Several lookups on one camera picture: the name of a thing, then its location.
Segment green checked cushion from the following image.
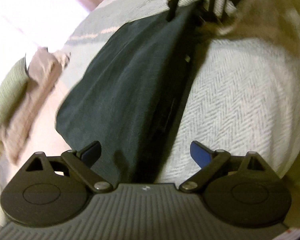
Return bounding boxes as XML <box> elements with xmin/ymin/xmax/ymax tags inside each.
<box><xmin>0</xmin><ymin>57</ymin><xmax>29</xmax><ymax>128</ymax></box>

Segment dark blue denim jeans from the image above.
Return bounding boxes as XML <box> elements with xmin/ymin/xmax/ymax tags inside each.
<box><xmin>56</xmin><ymin>1</ymin><xmax>208</xmax><ymax>185</ymax></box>

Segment pink grey striped bedspread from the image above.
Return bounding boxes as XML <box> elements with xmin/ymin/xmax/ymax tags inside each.
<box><xmin>19</xmin><ymin>0</ymin><xmax>300</xmax><ymax>184</ymax></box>

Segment right hand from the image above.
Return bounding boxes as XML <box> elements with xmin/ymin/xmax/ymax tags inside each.
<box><xmin>198</xmin><ymin>0</ymin><xmax>300</xmax><ymax>58</ymax></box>

